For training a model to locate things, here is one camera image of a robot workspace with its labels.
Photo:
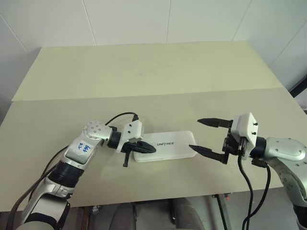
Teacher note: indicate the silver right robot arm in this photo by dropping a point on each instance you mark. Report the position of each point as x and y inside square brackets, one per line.
[287, 148]

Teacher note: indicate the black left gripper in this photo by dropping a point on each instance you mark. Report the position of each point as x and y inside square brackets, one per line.
[129, 147]

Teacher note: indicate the white handwritten label sticker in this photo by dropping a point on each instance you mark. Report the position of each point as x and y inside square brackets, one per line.
[84, 147]

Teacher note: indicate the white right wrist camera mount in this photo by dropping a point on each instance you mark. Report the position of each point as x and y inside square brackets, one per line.
[247, 127]

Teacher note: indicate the black metal frame under table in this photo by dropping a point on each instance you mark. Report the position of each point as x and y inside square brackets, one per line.
[221, 210]

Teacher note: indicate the white rectangular Unitree box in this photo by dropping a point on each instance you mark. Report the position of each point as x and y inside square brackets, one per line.
[172, 148]

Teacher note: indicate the black background frame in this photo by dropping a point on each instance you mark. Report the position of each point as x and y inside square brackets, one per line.
[301, 93]

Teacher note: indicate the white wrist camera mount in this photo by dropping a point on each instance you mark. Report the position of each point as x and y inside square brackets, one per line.
[134, 129]
[247, 127]

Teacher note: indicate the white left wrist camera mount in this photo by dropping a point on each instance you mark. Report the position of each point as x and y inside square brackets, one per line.
[134, 129]

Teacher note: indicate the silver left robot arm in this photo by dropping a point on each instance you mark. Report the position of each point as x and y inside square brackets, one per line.
[93, 130]

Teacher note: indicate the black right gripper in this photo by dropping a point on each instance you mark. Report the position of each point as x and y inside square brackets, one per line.
[231, 143]

